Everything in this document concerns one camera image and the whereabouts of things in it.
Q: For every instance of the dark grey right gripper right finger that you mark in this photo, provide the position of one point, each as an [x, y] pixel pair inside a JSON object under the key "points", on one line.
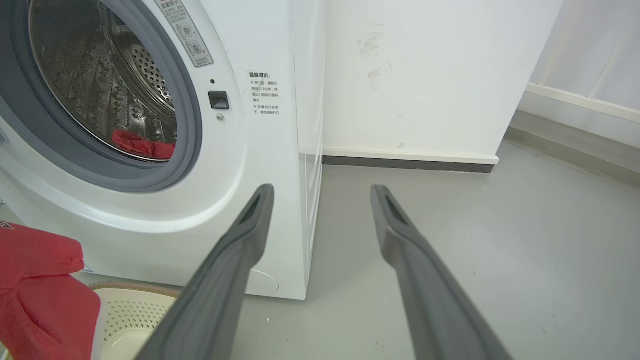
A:
{"points": [[430, 300]]}

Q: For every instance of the red cloth garment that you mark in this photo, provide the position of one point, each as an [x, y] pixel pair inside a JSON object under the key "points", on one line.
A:
{"points": [[42, 295]]}

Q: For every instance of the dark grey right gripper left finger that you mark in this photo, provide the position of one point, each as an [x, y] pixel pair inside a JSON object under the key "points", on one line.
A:
{"points": [[220, 295]]}

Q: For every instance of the red garment in drum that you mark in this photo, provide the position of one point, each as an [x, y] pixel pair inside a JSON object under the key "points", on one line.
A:
{"points": [[142, 145]]}

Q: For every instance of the white baseboard with dark strip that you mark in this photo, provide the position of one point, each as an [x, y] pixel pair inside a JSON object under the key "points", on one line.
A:
{"points": [[410, 160]]}

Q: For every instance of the white front-load washing machine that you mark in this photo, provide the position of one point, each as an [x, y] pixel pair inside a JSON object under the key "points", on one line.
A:
{"points": [[250, 165]]}

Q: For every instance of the cream perforated laundry basket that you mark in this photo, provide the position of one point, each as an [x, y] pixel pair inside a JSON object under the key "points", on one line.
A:
{"points": [[130, 320]]}

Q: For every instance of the grey warning sticker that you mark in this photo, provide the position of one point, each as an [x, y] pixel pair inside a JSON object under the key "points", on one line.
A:
{"points": [[186, 31]]}

